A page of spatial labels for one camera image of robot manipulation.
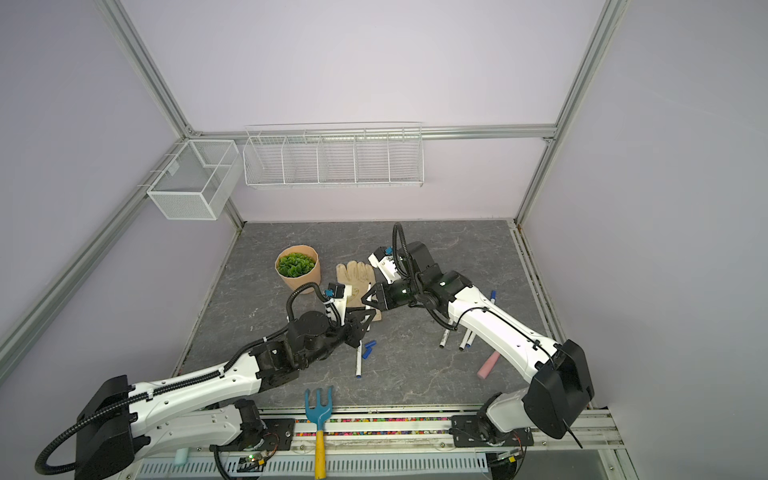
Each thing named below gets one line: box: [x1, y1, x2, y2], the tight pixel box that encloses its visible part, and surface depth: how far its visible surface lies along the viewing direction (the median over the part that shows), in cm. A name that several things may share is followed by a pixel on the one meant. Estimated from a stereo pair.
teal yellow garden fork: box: [304, 386, 333, 480], surface depth 77 cm
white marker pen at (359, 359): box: [356, 340, 363, 377], surface depth 86 cm
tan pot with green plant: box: [275, 244, 321, 295], surface depth 96 cm
